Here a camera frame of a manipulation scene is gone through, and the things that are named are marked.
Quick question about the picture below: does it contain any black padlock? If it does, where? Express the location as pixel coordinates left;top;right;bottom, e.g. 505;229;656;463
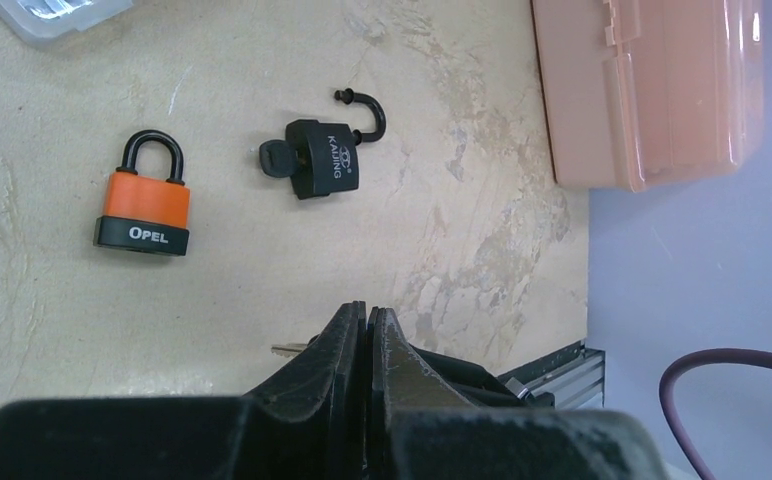
281;88;387;200

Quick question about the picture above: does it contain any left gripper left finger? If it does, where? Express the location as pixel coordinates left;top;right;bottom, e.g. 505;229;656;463
0;302;367;479

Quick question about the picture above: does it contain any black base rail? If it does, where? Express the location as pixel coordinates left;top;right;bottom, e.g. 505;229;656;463
497;342;606;410

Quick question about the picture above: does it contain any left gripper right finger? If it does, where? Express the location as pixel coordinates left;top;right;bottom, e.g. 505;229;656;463
366;308;668;479

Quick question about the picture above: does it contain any pink plastic storage box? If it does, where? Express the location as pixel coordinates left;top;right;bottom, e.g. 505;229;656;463
532;0;764;192

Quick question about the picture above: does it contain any orange padlock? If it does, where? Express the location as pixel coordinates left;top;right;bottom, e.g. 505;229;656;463
93;129;191;256

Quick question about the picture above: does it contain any clear plastic screw box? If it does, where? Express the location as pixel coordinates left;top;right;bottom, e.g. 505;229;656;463
0;0;134;46

